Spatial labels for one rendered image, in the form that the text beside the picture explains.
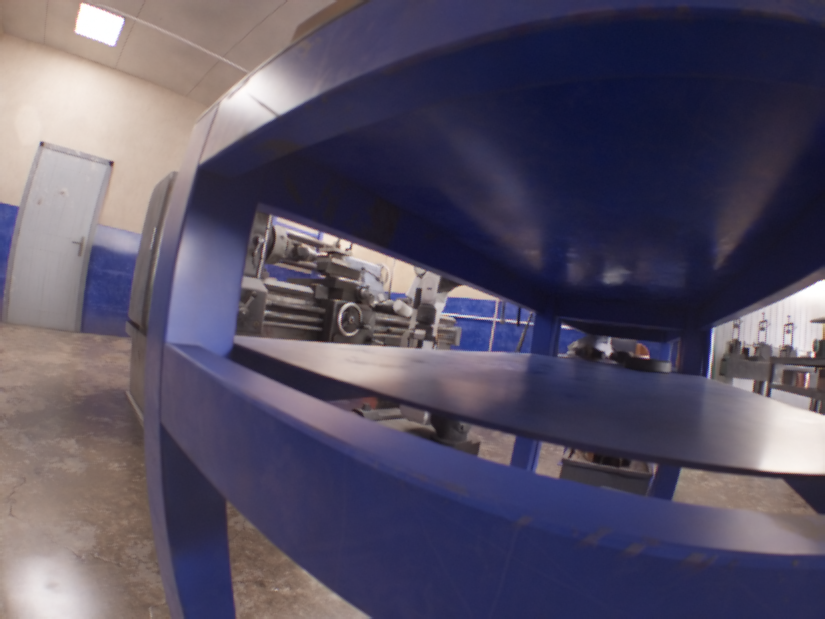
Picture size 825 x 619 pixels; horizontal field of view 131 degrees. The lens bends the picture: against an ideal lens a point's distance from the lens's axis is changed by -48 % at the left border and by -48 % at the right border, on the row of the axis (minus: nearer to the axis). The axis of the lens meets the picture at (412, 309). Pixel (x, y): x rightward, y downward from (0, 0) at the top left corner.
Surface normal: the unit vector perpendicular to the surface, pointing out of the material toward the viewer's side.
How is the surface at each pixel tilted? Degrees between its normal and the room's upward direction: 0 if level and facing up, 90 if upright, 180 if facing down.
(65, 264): 90
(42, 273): 90
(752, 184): 180
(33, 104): 90
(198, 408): 90
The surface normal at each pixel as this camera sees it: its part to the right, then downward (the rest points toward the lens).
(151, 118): 0.81, 0.09
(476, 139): -0.14, 0.99
